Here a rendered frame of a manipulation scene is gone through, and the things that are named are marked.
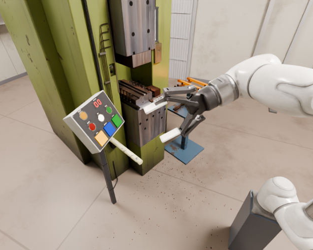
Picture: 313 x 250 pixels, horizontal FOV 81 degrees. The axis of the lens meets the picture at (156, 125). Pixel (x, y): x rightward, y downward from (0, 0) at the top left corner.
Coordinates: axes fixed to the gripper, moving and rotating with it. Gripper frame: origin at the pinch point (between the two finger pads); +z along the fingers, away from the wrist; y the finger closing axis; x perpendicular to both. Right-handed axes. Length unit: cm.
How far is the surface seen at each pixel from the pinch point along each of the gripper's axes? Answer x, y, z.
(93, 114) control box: -58, -17, 34
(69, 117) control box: -50, -8, 42
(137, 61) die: -97, -14, -8
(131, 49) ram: -94, -4, -7
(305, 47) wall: -200, -166, -280
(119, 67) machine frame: -147, -30, 9
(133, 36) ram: -95, 3, -13
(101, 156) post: -63, -54, 52
